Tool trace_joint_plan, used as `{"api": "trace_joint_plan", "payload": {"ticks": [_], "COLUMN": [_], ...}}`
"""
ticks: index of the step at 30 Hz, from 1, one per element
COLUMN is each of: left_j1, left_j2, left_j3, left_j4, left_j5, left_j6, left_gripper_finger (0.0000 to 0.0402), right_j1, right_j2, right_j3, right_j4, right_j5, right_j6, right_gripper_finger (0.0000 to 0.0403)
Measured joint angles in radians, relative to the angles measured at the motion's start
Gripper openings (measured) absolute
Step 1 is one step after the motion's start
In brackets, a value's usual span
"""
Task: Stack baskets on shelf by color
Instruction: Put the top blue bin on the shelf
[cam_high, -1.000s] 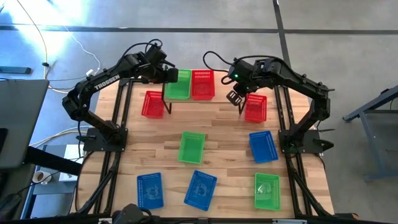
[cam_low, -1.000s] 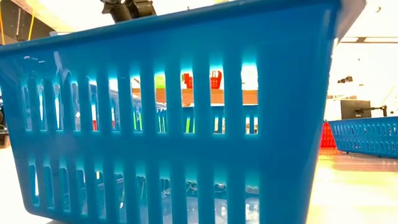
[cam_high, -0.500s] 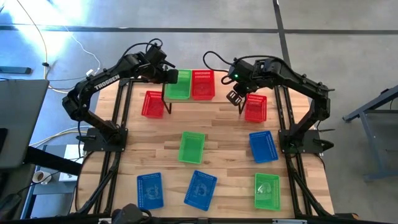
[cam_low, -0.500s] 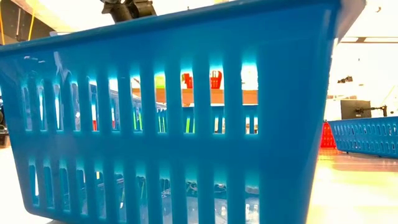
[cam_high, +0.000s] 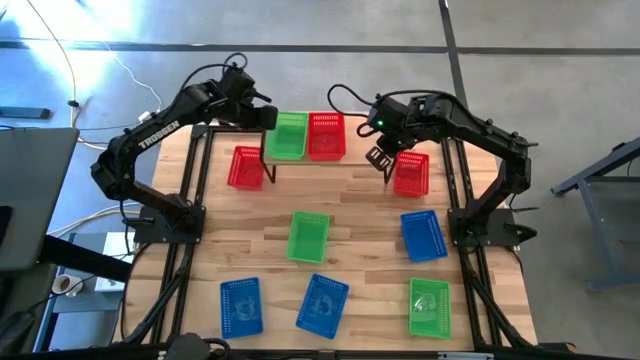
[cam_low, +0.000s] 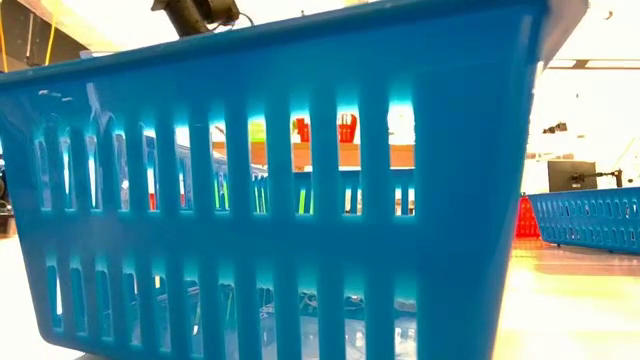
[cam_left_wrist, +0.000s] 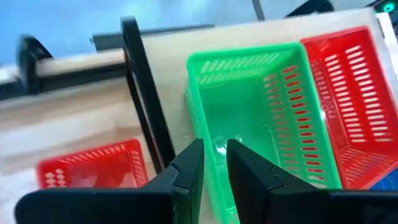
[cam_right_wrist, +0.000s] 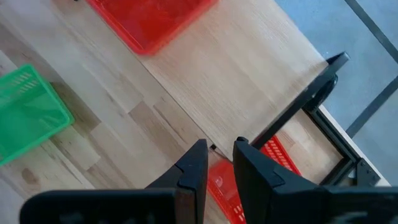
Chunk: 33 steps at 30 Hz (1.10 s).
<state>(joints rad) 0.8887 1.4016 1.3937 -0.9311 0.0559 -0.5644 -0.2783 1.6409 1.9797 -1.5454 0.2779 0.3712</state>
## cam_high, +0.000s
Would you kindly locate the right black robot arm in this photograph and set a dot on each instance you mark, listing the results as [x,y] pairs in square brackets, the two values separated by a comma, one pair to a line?
[480,132]

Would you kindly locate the white box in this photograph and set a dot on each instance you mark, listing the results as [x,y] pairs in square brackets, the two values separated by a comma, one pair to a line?
[115,260]

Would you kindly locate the black flat bar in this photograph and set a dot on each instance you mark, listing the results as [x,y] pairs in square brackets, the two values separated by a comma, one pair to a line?
[25,113]

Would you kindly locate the white power plug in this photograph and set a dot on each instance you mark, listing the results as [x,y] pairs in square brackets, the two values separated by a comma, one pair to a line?
[145,116]

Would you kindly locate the black aluminium rig frame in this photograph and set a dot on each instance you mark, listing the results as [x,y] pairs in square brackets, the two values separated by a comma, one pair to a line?
[167,295]

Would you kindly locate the gray desk top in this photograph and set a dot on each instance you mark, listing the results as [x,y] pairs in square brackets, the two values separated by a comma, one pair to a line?
[35,195]

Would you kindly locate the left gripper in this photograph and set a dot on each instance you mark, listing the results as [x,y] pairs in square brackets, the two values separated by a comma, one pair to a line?
[247,111]

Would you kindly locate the white plastic strip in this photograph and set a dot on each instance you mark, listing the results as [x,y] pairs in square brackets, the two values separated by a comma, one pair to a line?
[465,356]

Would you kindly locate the white cup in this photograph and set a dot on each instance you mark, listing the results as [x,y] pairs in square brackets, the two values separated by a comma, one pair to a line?
[66,285]

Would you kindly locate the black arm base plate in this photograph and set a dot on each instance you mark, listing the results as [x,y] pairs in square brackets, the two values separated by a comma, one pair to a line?
[150,231]
[505,235]

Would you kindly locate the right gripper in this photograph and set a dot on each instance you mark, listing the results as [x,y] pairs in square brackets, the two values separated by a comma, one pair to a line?
[392,122]

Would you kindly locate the green plastic basket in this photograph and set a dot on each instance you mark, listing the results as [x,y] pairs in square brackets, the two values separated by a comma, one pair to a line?
[307,237]
[430,308]
[287,137]

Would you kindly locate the red plastic basket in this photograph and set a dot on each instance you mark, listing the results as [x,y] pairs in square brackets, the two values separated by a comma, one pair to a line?
[412,175]
[245,170]
[326,140]

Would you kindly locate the wooden shelf with black frame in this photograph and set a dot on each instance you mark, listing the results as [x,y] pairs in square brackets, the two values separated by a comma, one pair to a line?
[356,140]

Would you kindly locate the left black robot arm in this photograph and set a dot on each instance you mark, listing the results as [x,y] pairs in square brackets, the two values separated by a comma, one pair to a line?
[155,135]

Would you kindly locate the black desk beam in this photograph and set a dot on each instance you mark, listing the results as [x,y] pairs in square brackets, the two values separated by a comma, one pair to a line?
[85,260]

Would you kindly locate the blue plastic basket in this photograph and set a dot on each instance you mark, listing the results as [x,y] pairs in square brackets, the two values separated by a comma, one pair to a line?
[424,236]
[241,307]
[322,306]

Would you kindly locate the blue-gray metal stand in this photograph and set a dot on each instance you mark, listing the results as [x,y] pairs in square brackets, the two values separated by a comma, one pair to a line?
[600,200]

